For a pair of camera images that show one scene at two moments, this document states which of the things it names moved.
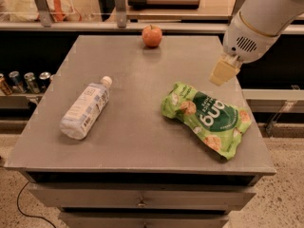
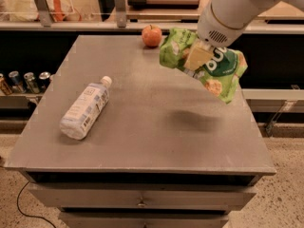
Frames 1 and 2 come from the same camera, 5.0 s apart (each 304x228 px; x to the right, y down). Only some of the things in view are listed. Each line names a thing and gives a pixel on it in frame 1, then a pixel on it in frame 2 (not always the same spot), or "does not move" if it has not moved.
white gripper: x=248 y=41 -> x=213 y=28
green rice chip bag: x=220 y=124 -> x=218 y=73
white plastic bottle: x=85 y=109 does not move
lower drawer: x=143 y=219 does not move
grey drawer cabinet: x=133 y=168 does not move
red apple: x=152 y=35 does not move
